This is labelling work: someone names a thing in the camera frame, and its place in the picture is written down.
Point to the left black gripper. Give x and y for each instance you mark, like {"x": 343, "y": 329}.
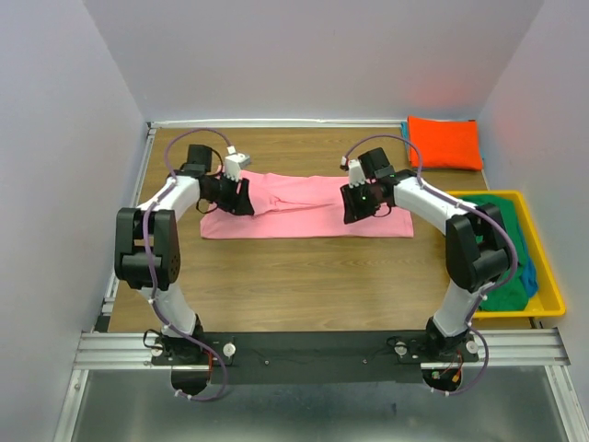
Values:
{"x": 238, "y": 203}

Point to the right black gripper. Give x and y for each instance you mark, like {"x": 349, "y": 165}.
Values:
{"x": 351, "y": 211}

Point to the pink t shirt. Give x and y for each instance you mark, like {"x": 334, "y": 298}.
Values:
{"x": 301, "y": 207}

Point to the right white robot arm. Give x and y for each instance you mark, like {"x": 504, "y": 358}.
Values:
{"x": 479, "y": 254}

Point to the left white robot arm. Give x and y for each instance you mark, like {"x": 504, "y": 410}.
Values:
{"x": 147, "y": 249}

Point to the folded blue t shirt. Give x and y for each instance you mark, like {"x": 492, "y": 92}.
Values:
{"x": 404, "y": 128}

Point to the folded orange t shirt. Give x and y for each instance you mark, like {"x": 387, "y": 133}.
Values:
{"x": 446, "y": 145}

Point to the green t shirt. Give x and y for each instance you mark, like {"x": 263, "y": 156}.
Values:
{"x": 512, "y": 296}

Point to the blue t shirt in bin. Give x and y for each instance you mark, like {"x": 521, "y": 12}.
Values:
{"x": 529, "y": 270}

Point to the yellow plastic bin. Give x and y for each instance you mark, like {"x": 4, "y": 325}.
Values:
{"x": 547, "y": 300}

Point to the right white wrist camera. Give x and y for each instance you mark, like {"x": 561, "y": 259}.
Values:
{"x": 355, "y": 172}

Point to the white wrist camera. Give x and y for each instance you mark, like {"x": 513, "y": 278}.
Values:
{"x": 355, "y": 172}
{"x": 234, "y": 163}

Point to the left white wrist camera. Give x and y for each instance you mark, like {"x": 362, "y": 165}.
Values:
{"x": 234, "y": 163}

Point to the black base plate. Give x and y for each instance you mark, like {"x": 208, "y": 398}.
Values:
{"x": 230, "y": 359}

